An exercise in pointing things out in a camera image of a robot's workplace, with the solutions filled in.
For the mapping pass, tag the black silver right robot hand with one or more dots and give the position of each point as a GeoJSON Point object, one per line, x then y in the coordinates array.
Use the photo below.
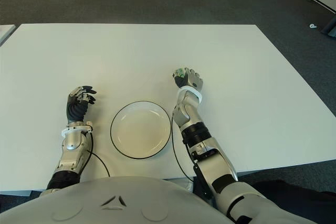
{"type": "Point", "coordinates": [195, 81]}

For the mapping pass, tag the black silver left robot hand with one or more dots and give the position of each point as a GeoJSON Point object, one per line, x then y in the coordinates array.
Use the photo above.
{"type": "Point", "coordinates": [76, 110]}

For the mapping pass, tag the green white toothpaste tube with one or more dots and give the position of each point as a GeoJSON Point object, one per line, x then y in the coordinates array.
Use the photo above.
{"type": "Point", "coordinates": [180, 73]}

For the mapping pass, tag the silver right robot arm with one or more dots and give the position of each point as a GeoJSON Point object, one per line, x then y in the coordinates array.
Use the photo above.
{"type": "Point", "coordinates": [210, 155]}

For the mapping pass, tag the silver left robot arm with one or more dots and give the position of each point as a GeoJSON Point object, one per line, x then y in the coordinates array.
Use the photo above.
{"type": "Point", "coordinates": [72, 145]}

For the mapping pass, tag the white plate with black rim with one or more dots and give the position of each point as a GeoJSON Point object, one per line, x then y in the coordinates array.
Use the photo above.
{"type": "Point", "coordinates": [141, 132]}

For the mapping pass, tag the grey robot torso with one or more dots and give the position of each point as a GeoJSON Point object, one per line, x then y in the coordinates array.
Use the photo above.
{"type": "Point", "coordinates": [118, 203]}

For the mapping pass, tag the white side table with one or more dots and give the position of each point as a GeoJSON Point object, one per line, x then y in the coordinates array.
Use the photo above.
{"type": "Point", "coordinates": [5, 32]}

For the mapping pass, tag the small white floor clip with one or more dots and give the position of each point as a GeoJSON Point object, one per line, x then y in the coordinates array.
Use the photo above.
{"type": "Point", "coordinates": [312, 26]}

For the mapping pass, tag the dark grey furniture leg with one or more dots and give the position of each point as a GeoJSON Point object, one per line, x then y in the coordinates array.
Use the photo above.
{"type": "Point", "coordinates": [330, 27]}

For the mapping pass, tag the black cloth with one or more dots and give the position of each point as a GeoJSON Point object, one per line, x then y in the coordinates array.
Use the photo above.
{"type": "Point", "coordinates": [296, 203]}

